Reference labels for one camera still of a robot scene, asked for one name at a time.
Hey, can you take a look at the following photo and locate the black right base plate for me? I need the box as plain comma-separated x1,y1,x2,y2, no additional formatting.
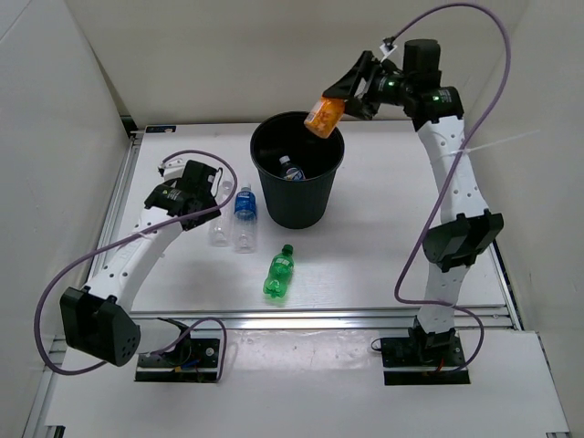
370,329,471,386

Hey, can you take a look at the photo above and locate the orange plastic bottle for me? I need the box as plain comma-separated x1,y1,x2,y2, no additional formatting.
304,97,345,139

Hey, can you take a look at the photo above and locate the white zip tie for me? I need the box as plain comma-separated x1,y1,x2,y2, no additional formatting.
448,130,540,156

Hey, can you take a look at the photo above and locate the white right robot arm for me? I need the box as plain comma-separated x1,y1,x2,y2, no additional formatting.
323,38,504,365

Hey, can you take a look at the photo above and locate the black ribbed plastic bin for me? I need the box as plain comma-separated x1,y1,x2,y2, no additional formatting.
250,111,345,229

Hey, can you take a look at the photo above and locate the dark label bottle in bin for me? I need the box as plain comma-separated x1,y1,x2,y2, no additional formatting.
279,155,306,181

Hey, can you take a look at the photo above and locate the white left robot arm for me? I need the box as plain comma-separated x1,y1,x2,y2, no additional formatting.
59,160,220,367

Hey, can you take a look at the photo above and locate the clear plastic bottle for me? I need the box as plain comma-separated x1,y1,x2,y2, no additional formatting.
208,180,234,247

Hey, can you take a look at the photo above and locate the green plastic bottle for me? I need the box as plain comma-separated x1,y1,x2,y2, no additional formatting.
263,245,295,298

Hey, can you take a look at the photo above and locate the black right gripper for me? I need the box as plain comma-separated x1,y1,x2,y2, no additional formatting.
323,51,414,121

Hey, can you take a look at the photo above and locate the blue label plastic bottle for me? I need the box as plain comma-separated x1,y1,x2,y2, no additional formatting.
233,183,257,253

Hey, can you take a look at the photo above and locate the aluminium front frame rail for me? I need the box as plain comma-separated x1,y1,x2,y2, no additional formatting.
127,308,519,332

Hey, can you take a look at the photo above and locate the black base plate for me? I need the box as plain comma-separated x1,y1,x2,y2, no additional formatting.
134,317,227,384
370,329,471,386

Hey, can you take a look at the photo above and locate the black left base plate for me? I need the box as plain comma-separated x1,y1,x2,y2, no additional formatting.
134,317,227,384

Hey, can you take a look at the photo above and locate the aluminium table frame rail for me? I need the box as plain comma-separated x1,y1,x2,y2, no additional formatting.
98,116,147,275

